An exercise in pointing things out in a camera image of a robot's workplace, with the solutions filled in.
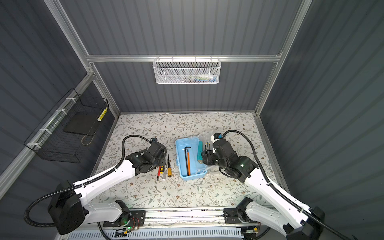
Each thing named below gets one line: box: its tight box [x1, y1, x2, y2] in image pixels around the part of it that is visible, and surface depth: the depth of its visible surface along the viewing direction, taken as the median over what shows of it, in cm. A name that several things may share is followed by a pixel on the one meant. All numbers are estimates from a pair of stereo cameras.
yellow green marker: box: [97, 107, 108, 122], surface depth 83 cm
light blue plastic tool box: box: [175, 137, 208, 181], surface depth 93 cm
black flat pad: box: [63, 111, 101, 137], surface depth 78 cm
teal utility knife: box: [197, 140, 203, 164], surface depth 92 cm
